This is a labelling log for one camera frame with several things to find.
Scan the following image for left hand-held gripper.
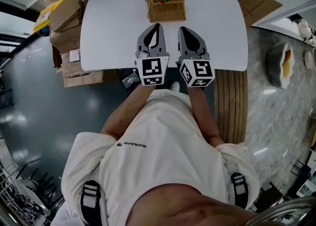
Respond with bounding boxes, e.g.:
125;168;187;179
134;23;170;87

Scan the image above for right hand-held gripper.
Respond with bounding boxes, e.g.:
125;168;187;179
175;26;216;88

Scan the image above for person's right forearm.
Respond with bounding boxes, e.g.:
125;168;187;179
187;86;226;147

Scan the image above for person's left forearm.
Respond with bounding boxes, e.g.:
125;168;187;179
100;85;157;141

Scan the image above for black screen device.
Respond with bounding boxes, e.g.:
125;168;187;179
119;68;142;94

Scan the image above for wooden slatted panel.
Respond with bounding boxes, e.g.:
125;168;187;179
214;69;248;145

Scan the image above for white paper sheet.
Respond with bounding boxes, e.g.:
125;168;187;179
69;49;81;63

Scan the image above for flat brown cardboard box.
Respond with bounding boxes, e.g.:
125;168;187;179
236;0;283;28

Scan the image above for grey pet bed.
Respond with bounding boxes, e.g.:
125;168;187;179
265;41;296;90

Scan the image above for medium cardboard box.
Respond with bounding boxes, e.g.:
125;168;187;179
49;20;82;54

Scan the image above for open cardboard box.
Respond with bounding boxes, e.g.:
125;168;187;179
47;0;82;32

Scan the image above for person's white shirt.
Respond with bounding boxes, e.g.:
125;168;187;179
61;90;260;226

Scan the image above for yellow flat package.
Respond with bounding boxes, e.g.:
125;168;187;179
33;0;66;34

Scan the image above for white rounded container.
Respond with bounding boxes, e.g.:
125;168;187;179
297;19;316;41

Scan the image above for white round bowl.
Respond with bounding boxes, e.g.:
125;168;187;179
304;50;314;69

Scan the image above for black framed glass door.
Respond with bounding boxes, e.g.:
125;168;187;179
0;0;38;71

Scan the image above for person's face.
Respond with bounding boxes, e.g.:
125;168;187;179
132;184;257;226

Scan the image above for black metal chair frames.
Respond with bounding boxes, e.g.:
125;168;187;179
15;160;65;209

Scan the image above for black grey backpack strap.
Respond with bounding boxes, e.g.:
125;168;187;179
223;159;249;210
80;180;103;226

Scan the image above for grey head mount rim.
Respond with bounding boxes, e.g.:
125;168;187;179
246;196;316;226

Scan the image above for white wire shelf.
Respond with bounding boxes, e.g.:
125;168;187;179
0;163;45;226

